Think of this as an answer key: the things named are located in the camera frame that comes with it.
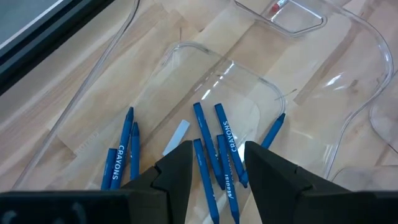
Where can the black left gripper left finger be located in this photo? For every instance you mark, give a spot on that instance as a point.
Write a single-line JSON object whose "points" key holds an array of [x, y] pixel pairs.
{"points": [[155, 202]]}

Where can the yellow orange wooden pencil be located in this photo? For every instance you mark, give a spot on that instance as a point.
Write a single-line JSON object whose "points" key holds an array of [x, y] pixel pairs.
{"points": [[276, 6]]}

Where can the blue crayon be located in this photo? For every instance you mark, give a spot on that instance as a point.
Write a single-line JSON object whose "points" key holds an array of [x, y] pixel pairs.
{"points": [[122, 149], [205, 180], [228, 183]]}

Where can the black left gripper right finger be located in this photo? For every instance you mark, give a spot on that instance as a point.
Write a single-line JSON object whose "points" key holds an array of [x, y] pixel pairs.
{"points": [[280, 199]]}

